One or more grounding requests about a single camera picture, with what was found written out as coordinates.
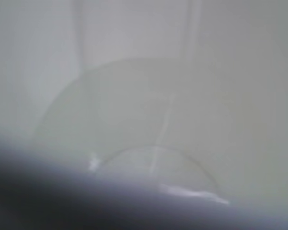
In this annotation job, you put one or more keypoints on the white paper cup green logo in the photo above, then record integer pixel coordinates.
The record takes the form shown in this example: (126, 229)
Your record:
(143, 114)

